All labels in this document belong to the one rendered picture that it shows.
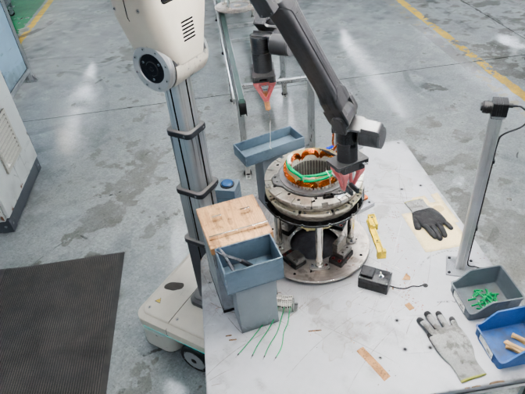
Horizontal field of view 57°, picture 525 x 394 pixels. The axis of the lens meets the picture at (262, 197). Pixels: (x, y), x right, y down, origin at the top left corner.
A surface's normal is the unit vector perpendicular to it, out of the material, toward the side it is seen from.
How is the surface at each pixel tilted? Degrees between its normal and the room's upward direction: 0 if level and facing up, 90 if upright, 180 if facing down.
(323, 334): 0
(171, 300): 0
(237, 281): 90
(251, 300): 90
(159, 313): 0
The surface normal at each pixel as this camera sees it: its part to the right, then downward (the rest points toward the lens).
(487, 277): 0.13, 0.56
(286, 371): -0.08, -0.79
